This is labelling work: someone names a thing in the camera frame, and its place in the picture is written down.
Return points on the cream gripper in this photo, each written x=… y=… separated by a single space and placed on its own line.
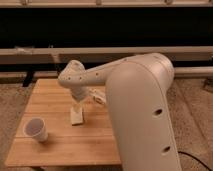
x=78 y=107

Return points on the white sponge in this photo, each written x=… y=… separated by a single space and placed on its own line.
x=76 y=118

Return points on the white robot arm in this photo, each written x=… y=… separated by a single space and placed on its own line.
x=135 y=88

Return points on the white plastic bottle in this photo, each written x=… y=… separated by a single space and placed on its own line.
x=98 y=96

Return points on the white paper cup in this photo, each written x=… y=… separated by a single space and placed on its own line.
x=36 y=129

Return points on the grey metal rail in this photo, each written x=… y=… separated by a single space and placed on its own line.
x=20 y=55

